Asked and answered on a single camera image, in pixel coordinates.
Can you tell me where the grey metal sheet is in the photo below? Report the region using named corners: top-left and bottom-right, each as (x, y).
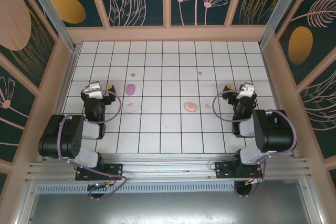
top-left (25, 192), bottom-right (320, 224)

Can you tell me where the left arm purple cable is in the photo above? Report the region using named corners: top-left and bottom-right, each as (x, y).
top-left (58, 89), bottom-right (129, 201)

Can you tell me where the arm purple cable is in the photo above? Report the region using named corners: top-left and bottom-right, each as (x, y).
top-left (212, 89), bottom-right (297, 198)
top-left (58, 89), bottom-right (129, 201)

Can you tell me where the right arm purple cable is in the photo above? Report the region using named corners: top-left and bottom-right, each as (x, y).
top-left (212, 89), bottom-right (297, 198)

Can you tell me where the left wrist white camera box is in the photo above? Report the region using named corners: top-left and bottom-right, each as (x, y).
top-left (86, 82), bottom-right (102, 99)

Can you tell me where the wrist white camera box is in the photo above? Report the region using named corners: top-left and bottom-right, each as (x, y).
top-left (235, 82), bottom-right (256, 101)
top-left (86, 82), bottom-right (102, 99)

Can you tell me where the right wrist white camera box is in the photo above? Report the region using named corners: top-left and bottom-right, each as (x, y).
top-left (235, 82), bottom-right (256, 101)

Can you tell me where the aluminium side rail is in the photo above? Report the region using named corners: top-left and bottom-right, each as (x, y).
top-left (260, 45), bottom-right (299, 158)
top-left (54, 47), bottom-right (80, 116)

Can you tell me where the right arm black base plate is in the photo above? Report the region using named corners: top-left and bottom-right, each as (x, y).
top-left (214, 161), bottom-right (263, 183)

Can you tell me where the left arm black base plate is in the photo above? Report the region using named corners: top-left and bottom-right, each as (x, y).
top-left (75, 163), bottom-right (124, 182)

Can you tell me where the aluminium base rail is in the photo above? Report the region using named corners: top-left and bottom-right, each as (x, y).
top-left (25, 152), bottom-right (313, 183)

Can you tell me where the aluminium corner post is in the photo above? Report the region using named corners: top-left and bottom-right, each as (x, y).
top-left (20, 0), bottom-right (78, 53)
top-left (258, 0), bottom-right (308, 49)

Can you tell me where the slotted grey cable duct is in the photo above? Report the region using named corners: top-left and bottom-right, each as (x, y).
top-left (36, 183), bottom-right (237, 194)

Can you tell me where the aluminium frame profile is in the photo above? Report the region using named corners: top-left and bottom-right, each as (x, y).
top-left (14, 182), bottom-right (37, 224)
top-left (299, 179), bottom-right (322, 224)

